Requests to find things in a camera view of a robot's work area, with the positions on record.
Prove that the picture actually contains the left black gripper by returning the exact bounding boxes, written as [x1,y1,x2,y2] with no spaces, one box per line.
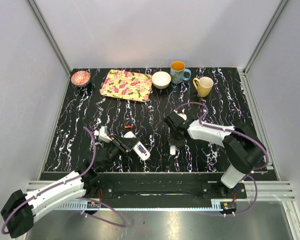
[100,134,140,173]

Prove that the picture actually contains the white battery compartment cover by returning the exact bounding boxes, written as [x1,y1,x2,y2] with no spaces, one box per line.
[169,145,176,156]

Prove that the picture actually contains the blue AAA battery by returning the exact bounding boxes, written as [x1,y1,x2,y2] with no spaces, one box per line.
[138,145,147,155]

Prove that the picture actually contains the white remote control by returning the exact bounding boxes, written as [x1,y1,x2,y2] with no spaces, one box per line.
[123,131,151,161]

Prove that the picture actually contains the red AAA battery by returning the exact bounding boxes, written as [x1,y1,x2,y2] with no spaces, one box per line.
[124,125,133,129]

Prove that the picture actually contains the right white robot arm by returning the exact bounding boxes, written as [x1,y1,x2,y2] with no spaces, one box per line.
[164,112,267,198]

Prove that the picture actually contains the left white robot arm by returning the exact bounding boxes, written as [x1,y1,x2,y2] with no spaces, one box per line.
[0,135,140,239]

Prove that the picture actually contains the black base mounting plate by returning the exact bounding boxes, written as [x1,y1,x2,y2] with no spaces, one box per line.
[86,172,247,209]

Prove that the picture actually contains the floral rectangular tray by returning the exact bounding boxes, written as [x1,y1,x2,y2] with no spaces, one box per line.
[100,69,153,102]

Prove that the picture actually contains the cream ceramic bowl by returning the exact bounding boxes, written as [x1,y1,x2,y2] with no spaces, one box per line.
[151,71,171,90]

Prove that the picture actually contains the yellow mug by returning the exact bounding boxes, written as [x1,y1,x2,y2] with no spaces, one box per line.
[192,76,214,98]

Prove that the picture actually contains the blue butterfly mug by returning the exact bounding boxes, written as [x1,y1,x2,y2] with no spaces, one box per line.
[170,60,192,84]

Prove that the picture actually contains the red patterned small bowl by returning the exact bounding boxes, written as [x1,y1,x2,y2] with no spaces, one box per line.
[70,70,91,87]

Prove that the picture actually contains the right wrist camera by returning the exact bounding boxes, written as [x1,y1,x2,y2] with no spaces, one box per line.
[177,113,187,121]

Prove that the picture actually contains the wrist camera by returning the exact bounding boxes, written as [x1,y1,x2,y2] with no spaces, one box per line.
[177,113,187,121]
[94,126,112,143]

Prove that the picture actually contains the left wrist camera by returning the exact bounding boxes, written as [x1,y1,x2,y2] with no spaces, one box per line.
[94,126,112,143]

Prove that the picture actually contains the left aluminium frame post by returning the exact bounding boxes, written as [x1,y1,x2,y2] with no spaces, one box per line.
[26,0,73,76]

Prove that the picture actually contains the aluminium frame post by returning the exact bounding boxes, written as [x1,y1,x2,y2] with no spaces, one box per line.
[26,0,73,76]
[242,0,290,76]

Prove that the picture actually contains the right aluminium frame post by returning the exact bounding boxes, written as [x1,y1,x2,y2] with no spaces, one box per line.
[242,0,290,76]

